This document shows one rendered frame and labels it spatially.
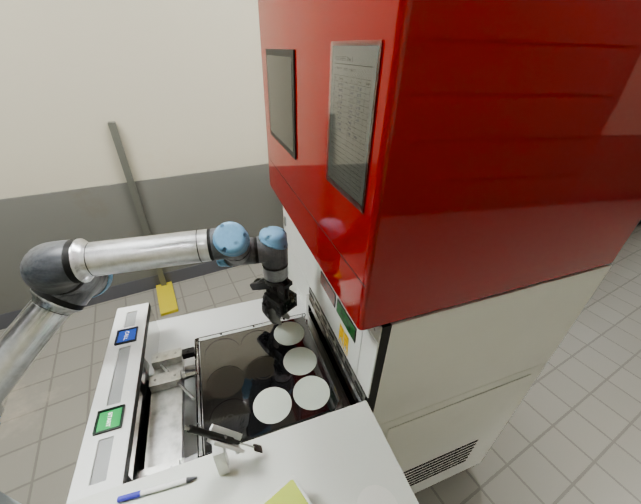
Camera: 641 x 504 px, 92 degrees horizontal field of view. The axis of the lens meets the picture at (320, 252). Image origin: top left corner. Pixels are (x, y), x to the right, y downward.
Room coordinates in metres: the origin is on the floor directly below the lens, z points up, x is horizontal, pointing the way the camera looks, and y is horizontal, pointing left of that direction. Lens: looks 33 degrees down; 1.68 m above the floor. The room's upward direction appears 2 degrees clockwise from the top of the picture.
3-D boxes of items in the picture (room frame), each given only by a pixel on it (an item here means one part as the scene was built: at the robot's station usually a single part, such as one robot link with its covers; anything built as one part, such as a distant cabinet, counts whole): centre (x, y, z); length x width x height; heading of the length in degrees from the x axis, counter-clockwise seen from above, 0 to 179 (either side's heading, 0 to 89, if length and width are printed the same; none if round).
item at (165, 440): (0.45, 0.39, 0.87); 0.36 x 0.08 x 0.03; 21
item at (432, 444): (0.94, -0.31, 0.41); 0.82 x 0.70 x 0.82; 21
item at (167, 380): (0.52, 0.42, 0.89); 0.08 x 0.03 x 0.03; 111
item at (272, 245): (0.73, 0.13, 1.21); 0.09 x 0.08 x 0.11; 103
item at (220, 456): (0.29, 0.17, 1.03); 0.06 x 0.04 x 0.13; 111
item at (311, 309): (0.64, -0.04, 0.89); 0.44 x 0.02 x 0.10; 21
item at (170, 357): (0.59, 0.45, 0.89); 0.08 x 0.03 x 0.03; 111
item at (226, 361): (0.56, 0.15, 0.90); 0.34 x 0.34 x 0.01; 21
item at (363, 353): (0.82, 0.01, 1.02); 0.81 x 0.03 x 0.40; 21
